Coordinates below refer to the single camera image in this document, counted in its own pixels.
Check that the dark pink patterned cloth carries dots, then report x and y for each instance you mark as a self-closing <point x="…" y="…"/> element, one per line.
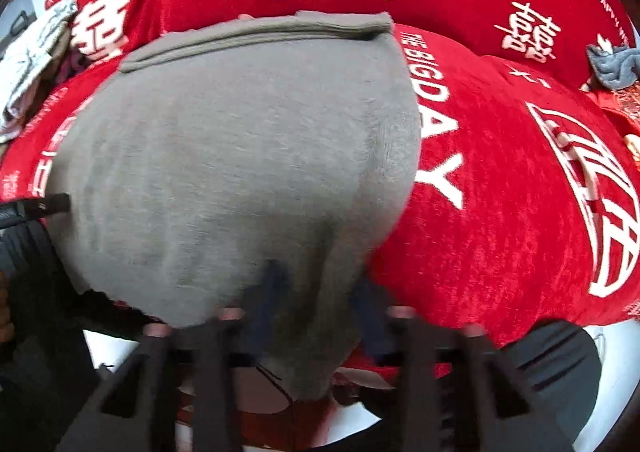
<point x="66" y="67"/>

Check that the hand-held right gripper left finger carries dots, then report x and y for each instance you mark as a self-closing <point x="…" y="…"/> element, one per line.
<point x="267" y="294"/>

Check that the grey blue cloth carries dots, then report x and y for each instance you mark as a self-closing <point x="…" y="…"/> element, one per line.
<point x="612" y="68"/>

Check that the grey knit sweater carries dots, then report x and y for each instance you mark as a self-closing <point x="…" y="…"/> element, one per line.
<point x="235" y="167"/>

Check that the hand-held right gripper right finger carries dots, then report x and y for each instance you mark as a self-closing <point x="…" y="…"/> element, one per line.
<point x="369" y="314"/>

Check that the white grey patterned cloth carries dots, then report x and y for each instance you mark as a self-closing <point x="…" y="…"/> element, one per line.
<point x="30" y="59"/>

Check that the red patterned packet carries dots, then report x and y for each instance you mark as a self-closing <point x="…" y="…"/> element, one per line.
<point x="631" y="104"/>

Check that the red printed sofa blanket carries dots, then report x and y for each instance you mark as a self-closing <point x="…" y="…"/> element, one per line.
<point x="500" y="172"/>

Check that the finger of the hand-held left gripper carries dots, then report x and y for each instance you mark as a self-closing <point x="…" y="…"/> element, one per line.
<point x="47" y="204"/>

